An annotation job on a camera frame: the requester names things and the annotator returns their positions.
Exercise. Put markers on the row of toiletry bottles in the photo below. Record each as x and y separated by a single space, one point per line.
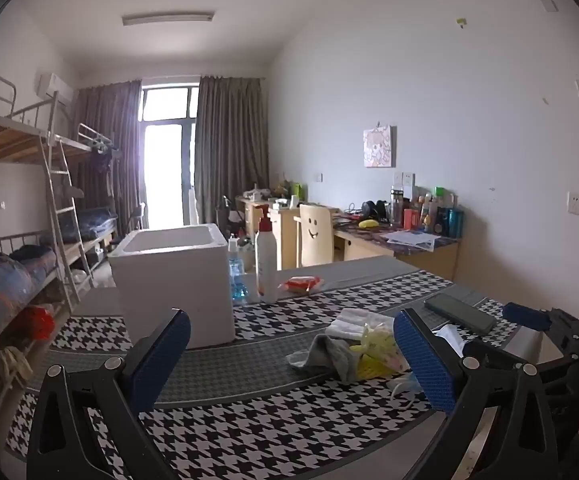
452 222

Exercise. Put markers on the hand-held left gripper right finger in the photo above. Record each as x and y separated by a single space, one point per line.
424 360

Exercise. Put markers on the yellow foam fruit net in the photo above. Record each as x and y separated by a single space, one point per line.
369 350

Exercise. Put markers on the dark hanging clothes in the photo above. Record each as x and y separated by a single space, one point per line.
103 156

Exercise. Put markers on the beige cloth bundle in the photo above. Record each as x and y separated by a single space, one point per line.
12 367

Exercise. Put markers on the ceiling light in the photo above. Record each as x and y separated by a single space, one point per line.
169 17

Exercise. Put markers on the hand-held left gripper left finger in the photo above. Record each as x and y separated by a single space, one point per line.
164 355

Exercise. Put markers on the white air conditioner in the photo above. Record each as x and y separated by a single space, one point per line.
54 87

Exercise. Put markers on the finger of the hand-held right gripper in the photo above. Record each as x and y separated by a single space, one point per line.
524 316
494 352

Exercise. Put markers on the cartoon wall poster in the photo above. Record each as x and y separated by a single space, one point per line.
379 147

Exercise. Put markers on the dark blue bedding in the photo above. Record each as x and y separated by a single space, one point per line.
94 225

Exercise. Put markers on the green bag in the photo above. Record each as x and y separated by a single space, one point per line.
297 191

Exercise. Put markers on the grey cloth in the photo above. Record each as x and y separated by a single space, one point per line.
324 355

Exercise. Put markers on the clear bottle with blue liquid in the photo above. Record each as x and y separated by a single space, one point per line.
237 285

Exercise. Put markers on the black smartphone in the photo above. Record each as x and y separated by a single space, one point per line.
459 312

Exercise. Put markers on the red plastic bag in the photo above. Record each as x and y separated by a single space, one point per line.
37 322

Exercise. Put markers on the red snack packet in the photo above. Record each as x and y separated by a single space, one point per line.
302 285

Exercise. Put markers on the brown curtain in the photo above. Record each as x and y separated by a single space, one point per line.
114 135
229 150

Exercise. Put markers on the grey metal bed ladder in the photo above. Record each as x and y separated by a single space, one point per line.
57 208

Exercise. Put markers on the long wooden desk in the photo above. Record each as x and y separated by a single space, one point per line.
439 260

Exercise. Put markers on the houndstooth tablecloth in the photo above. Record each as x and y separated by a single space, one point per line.
269 430

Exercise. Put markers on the patterned desk mat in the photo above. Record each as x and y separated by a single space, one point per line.
354 232

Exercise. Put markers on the blue plaid quilt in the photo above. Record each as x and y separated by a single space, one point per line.
4 285

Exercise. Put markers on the black headphones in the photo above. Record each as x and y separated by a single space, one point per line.
369 208

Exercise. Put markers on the glass balcony door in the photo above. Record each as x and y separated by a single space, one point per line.
167 160

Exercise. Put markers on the black folding chair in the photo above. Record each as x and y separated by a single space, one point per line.
138 216

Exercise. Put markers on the white papers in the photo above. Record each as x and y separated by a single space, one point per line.
409 239

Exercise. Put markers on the white bottle with red top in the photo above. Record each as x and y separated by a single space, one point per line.
266 260

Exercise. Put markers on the wooden chair with smiley face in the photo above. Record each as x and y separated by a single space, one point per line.
314 240

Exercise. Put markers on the white foam box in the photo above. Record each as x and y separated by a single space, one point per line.
179 285

